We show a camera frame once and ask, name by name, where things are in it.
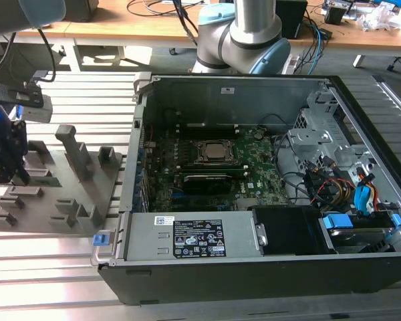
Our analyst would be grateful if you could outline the black graphics card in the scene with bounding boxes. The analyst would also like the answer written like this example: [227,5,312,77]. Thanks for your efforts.
[182,172,233,194]

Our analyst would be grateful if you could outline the blue hanging cables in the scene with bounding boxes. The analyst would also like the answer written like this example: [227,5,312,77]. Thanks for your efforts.
[307,19,328,76]

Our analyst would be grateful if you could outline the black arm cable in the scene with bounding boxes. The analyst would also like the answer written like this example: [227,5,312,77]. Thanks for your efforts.
[36,28,57,83]

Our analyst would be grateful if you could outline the CPU socket with silver CPU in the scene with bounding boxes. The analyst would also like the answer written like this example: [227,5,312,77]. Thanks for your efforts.
[192,138,241,165]

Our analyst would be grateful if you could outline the small black desk device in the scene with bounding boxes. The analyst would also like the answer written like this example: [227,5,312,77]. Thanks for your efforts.
[323,5,347,25]

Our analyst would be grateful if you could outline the black box on desk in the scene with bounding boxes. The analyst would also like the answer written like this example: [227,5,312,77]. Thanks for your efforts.
[65,0,100,23]

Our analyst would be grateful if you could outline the hard disk in blue carrier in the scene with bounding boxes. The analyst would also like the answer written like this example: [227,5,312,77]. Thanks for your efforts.
[317,213,401,255]

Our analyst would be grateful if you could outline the white crumpled paper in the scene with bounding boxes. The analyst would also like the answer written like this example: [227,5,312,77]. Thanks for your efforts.
[357,1,401,33]

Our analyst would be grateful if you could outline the green motherboard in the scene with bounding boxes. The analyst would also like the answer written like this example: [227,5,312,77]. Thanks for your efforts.
[142,126,295,213]

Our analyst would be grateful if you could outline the blue flat data wire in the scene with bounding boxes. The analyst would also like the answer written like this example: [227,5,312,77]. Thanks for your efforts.
[353,185,377,218]

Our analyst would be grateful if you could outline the grey power supply unit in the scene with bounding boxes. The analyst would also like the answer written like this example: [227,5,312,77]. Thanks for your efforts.
[115,211,267,267]

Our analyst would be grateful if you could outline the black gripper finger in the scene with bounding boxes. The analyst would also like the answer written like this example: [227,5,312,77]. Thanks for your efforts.
[15,160,31,187]

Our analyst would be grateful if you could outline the wooden desk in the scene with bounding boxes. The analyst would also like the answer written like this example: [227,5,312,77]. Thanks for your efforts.
[0,0,401,47]

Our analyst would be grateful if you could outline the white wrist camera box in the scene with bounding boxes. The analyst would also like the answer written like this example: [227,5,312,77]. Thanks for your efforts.
[18,94,53,123]

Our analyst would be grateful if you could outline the white power strip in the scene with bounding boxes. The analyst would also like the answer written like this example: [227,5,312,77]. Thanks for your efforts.
[285,55,301,74]

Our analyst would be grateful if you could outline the red yellow wire bundle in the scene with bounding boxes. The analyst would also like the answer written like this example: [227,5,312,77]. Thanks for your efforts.
[320,177,355,201]

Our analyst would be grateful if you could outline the black speaker box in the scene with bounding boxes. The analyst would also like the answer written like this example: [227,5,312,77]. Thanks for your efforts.
[275,0,308,39]

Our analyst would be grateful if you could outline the silver metal drive cage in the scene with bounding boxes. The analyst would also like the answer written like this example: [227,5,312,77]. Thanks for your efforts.
[287,90,382,175]

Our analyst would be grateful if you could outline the grey parts rack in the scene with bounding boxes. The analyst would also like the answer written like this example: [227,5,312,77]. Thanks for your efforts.
[0,124,124,238]

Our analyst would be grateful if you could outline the black PC case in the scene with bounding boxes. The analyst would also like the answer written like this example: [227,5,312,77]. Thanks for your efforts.
[90,72,401,307]

